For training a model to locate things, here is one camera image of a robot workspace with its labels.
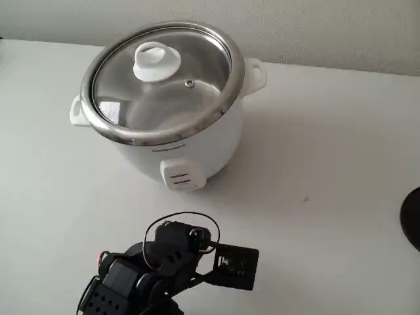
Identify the black square camera module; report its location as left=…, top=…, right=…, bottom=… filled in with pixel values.
left=212, top=242, right=260, bottom=292

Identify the glass lid with white knob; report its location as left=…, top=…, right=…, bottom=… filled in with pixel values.
left=91, top=31, right=232, bottom=131

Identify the white rice cooker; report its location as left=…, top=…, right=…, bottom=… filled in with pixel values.
left=68, top=21, right=267, bottom=192

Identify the black round object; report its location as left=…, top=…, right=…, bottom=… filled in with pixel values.
left=399, top=186, right=420, bottom=253

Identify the steel inner pot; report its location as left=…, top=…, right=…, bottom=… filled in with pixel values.
left=93, top=32, right=230, bottom=129

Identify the thin black wire loop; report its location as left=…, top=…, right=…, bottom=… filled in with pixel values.
left=144, top=211, right=221, bottom=270

